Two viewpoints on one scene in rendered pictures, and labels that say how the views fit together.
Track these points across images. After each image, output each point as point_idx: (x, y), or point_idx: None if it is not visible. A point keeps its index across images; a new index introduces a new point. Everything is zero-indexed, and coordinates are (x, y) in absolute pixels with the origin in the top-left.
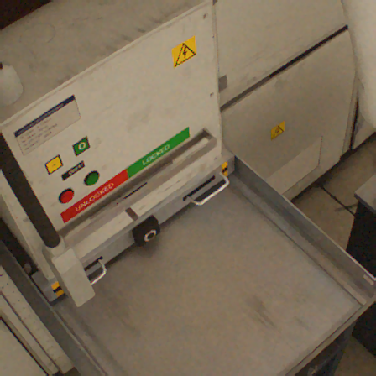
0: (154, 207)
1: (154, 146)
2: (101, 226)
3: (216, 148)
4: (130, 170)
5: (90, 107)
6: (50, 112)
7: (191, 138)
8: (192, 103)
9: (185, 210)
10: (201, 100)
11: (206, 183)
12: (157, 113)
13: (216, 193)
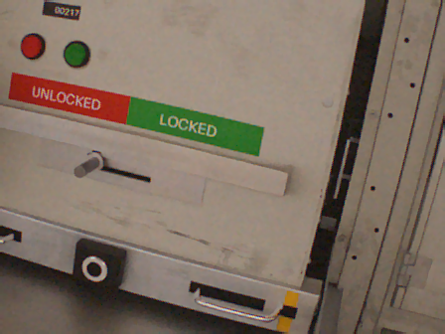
0: (139, 246)
1: (191, 102)
2: (33, 133)
3: (296, 246)
4: (135, 109)
5: None
6: None
7: (261, 163)
8: (287, 83)
9: (186, 321)
10: (306, 93)
11: (243, 301)
12: (221, 37)
13: (236, 312)
